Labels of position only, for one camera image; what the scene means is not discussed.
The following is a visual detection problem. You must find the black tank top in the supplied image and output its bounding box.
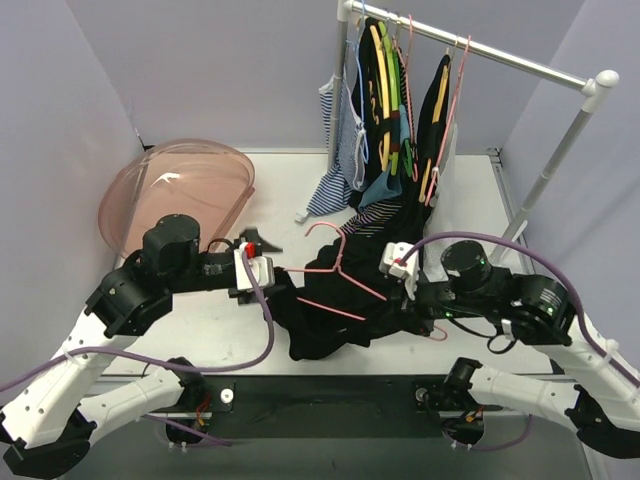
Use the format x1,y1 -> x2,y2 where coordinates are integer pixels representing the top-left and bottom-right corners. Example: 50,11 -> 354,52
267,267 -> 434,361

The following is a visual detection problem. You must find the pink wire hanger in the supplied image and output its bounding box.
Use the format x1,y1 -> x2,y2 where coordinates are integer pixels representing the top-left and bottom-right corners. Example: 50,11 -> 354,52
282,221 -> 449,342

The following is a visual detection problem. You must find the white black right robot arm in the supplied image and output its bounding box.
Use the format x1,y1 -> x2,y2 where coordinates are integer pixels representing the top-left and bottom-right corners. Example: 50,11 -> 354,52
380,232 -> 639,459

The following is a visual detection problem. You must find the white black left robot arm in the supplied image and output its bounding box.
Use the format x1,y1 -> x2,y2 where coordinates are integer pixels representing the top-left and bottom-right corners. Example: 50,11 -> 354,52
1,214 -> 280,479

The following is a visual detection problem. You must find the blue white striped top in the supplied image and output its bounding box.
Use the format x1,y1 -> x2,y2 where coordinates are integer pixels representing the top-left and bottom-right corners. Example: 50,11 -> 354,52
306,42 -> 368,217

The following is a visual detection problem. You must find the pink hanger with garment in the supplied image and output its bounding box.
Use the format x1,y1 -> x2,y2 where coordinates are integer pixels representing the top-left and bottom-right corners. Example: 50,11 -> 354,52
419,37 -> 471,207

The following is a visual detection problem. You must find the green hanger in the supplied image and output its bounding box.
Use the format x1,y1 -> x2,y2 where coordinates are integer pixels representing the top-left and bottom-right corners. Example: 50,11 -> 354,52
378,21 -> 414,180

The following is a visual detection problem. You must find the yellow hanger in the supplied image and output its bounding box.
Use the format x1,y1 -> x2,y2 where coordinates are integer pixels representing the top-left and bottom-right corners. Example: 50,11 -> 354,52
369,25 -> 391,172
417,54 -> 451,204

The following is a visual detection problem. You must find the light blue hanger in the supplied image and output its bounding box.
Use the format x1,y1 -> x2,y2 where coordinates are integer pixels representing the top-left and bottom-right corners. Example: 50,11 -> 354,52
353,12 -> 369,164

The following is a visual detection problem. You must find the pink translucent plastic basin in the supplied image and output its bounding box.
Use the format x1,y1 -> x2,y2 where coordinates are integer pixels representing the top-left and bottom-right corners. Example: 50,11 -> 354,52
98,139 -> 255,257

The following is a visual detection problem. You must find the black multicolour striped garment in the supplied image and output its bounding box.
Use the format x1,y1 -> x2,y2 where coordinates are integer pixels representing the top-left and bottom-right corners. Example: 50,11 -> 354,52
339,199 -> 403,237

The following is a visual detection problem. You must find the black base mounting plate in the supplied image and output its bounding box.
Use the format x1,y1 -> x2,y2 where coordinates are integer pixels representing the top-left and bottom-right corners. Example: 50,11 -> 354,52
167,374 -> 504,441

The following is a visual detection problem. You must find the teal garment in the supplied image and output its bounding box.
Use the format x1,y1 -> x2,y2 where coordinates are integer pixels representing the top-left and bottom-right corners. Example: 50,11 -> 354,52
357,171 -> 402,211

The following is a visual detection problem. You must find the black hanging garment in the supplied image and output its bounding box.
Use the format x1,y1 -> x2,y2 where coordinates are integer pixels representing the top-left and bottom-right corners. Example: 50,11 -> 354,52
302,18 -> 451,291

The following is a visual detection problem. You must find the white clothes rack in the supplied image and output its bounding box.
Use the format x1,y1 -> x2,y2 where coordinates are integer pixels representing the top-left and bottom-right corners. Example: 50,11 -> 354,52
293,0 -> 621,261

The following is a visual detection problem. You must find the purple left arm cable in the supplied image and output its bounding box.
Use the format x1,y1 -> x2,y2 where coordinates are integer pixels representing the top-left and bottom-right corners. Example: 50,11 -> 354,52
0,249 -> 276,446

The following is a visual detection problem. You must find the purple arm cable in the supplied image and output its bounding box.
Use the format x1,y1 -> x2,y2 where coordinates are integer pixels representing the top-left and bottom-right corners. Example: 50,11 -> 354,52
0,249 -> 276,446
397,230 -> 640,454

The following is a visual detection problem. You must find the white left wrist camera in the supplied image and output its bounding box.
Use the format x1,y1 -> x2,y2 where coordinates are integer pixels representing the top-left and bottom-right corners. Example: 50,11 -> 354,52
234,242 -> 275,292

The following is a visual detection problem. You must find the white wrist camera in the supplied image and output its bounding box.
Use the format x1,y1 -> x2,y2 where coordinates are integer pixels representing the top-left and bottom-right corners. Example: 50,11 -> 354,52
234,242 -> 275,292
379,242 -> 420,301

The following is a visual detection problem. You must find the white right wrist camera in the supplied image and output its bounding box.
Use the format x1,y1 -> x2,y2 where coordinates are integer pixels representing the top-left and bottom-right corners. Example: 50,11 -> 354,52
379,242 -> 420,301

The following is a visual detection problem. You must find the aluminium frame rail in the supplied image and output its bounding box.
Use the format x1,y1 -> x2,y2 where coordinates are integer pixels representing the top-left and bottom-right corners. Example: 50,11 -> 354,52
84,374 -> 576,419

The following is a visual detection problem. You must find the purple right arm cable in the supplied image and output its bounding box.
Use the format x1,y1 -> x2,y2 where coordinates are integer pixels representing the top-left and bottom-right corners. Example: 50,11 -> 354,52
397,230 -> 640,454

